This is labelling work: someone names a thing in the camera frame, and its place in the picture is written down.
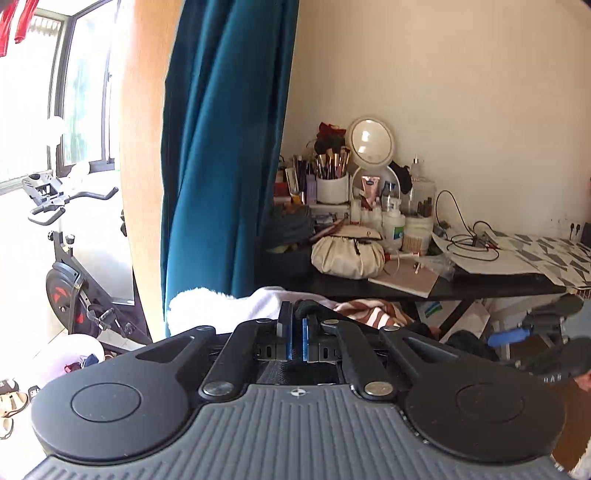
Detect window frame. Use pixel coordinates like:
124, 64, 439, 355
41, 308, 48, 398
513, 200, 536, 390
46, 0, 121, 174

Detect dark blue pouch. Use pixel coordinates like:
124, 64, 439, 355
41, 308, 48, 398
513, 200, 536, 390
265, 205, 315, 245

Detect geometric patterned cloth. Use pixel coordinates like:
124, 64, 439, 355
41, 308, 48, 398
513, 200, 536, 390
480, 230, 591, 289

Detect clear glass pump bottle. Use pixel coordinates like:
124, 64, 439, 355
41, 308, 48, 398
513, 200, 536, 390
409, 156, 437, 217

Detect white brush cup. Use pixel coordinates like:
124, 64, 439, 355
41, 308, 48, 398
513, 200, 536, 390
316, 174, 350, 205

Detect round white mirror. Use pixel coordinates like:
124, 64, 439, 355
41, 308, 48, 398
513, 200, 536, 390
345, 115, 397, 168

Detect black desk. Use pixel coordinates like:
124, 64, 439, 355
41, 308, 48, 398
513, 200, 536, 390
259, 251, 568, 333

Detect black hair band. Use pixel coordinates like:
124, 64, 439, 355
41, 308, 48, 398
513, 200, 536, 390
390, 159, 413, 195

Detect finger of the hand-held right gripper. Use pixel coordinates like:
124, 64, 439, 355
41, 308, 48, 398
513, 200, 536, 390
524, 294, 586, 329
487, 325, 591, 377

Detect red hanging clothes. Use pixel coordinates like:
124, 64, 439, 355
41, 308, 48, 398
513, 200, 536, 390
0, 0, 40, 57

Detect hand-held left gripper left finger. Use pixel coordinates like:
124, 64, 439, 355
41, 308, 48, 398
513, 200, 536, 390
131, 302, 295, 400

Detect pink basin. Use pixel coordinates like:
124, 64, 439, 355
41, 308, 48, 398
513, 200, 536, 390
32, 333, 109, 384

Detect beige notebook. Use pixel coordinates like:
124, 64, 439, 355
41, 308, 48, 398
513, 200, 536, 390
368, 267, 440, 298

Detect beige sandals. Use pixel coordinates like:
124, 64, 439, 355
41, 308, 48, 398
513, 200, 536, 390
0, 378, 31, 439

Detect pale white garment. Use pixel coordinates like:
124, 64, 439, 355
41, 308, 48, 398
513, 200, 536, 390
231, 286, 338, 325

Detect teal curtain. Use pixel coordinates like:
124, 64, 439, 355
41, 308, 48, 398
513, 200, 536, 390
159, 0, 300, 337

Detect black cable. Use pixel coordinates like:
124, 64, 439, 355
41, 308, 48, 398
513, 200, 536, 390
434, 189, 502, 261

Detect bunch of makeup brushes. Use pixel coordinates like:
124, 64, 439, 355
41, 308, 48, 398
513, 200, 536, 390
314, 137, 352, 181

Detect white lotion bottle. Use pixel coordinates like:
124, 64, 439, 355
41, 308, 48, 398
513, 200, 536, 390
382, 209, 406, 252

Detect pink tube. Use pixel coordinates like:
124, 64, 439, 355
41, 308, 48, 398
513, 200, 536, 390
361, 176, 380, 208

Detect white jar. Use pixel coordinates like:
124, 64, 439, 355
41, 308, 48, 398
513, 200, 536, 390
403, 216, 435, 254

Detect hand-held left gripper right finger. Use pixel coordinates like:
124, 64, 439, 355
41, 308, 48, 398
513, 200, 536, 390
302, 314, 497, 401

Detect black exercise bike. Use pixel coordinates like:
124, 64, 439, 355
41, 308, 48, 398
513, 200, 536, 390
21, 171, 153, 356

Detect brown striped garment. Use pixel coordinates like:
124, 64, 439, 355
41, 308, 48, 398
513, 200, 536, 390
333, 299, 416, 329

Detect white fluffy towel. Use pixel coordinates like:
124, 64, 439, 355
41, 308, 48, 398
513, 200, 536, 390
166, 287, 242, 337

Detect white round cosmetic case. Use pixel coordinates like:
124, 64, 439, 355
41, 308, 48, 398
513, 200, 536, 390
352, 165, 402, 209

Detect white paper bag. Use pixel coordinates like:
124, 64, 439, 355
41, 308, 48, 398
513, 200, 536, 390
416, 300, 492, 344

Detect black cloth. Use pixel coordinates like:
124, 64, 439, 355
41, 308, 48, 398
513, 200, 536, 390
294, 299, 324, 324

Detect white paper sheet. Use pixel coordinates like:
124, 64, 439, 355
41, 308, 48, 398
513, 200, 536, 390
431, 231, 546, 277

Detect cream cosmetic pouch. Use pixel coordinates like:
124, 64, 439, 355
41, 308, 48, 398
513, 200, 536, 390
311, 226, 386, 279

